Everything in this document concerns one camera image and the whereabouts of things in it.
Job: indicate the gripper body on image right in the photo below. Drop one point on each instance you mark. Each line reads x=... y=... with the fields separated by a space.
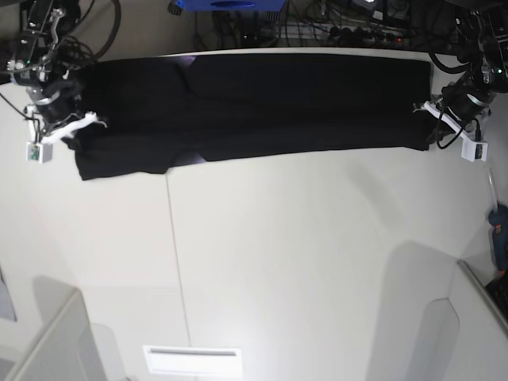
x=458 y=112

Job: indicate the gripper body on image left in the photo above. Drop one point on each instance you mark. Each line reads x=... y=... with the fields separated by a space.
x=55 y=117

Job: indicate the black T-shirt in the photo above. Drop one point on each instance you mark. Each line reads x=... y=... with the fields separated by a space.
x=167 y=112

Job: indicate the black robot arm on image left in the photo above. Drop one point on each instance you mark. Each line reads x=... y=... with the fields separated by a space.
x=44 y=61

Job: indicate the black robot arm on image right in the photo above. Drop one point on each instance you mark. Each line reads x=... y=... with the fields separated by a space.
x=481 y=28

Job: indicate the blue glue gun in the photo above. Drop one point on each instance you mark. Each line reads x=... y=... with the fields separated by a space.
x=497 y=219

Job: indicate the black power strip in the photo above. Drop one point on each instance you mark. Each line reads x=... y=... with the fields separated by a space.
x=362 y=37

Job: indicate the blue box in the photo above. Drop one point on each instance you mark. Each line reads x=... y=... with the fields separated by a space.
x=223 y=5

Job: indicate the black keyboard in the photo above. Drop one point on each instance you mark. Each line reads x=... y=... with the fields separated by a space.
x=498 y=291

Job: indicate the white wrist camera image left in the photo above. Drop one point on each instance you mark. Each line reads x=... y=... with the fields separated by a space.
x=38 y=152

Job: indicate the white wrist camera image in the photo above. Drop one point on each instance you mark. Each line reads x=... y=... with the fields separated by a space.
x=474 y=150
x=38 y=152

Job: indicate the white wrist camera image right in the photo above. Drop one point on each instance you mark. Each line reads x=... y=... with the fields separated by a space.
x=474 y=150

